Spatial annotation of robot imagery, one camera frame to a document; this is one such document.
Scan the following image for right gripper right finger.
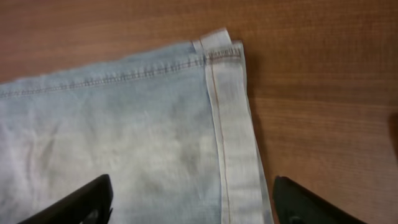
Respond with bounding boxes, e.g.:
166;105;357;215
272;176;364;224

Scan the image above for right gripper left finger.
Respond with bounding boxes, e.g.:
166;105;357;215
20;174;113;224

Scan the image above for light blue denim shorts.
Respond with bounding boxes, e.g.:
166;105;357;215
1;29;273;223

